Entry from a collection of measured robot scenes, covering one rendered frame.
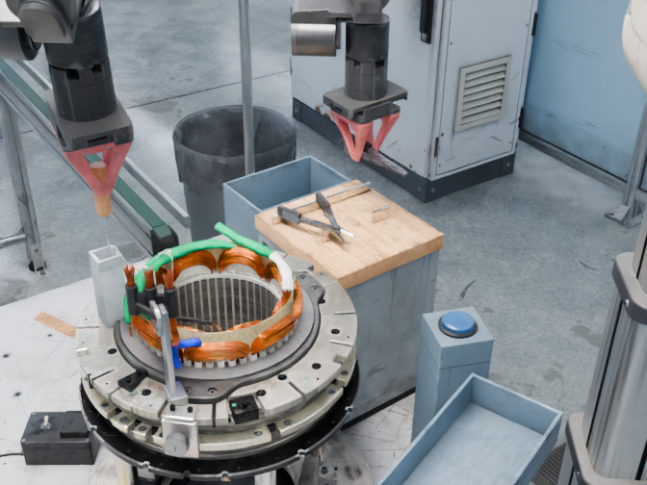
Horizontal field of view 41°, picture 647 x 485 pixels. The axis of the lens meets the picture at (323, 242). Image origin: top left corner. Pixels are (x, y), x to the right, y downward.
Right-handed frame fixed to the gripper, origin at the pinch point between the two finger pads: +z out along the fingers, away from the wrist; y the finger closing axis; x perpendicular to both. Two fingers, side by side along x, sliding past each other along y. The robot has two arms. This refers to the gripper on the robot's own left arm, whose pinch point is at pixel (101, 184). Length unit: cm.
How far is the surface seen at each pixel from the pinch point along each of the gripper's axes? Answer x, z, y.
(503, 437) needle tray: 33, 23, 31
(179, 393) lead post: 1.2, 14.8, 18.0
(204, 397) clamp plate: 3.5, 15.4, 19.0
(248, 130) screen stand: 52, 60, -96
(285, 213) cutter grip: 26.1, 20.7, -12.9
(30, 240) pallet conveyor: -1, 131, -172
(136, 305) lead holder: -0.9, 5.2, 14.0
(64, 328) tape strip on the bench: -5, 53, -38
